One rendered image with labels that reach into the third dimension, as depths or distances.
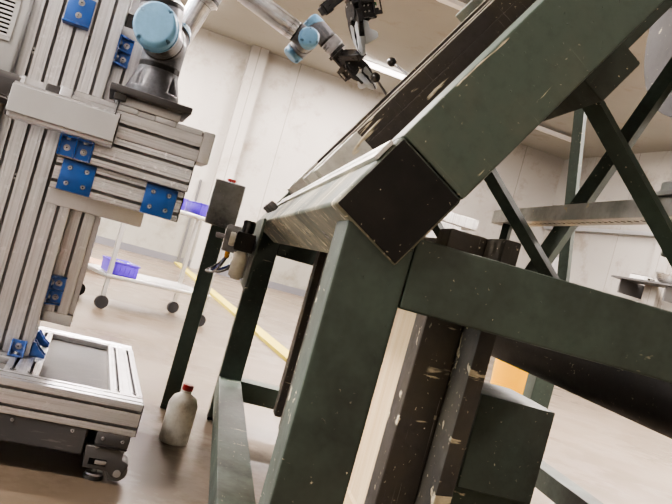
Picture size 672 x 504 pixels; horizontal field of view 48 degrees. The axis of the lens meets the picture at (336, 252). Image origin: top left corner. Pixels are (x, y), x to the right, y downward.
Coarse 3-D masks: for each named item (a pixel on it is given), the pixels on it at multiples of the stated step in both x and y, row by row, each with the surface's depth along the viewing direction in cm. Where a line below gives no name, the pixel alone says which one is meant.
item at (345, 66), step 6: (336, 48) 285; (342, 48) 290; (336, 54) 288; (336, 60) 290; (360, 60) 288; (342, 66) 287; (348, 66) 285; (354, 66) 286; (360, 66) 287; (342, 72) 291; (342, 78) 292; (348, 78) 290
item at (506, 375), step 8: (496, 360) 535; (496, 368) 532; (504, 368) 525; (512, 368) 521; (496, 376) 530; (504, 376) 524; (512, 376) 521; (520, 376) 519; (496, 384) 528; (504, 384) 523; (512, 384) 521; (520, 384) 519; (520, 392) 519
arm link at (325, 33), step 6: (312, 18) 283; (318, 18) 284; (306, 24) 284; (312, 24) 283; (318, 24) 283; (324, 24) 284; (318, 30) 283; (324, 30) 284; (330, 30) 285; (324, 36) 284; (330, 36) 284; (318, 42) 286; (324, 42) 285
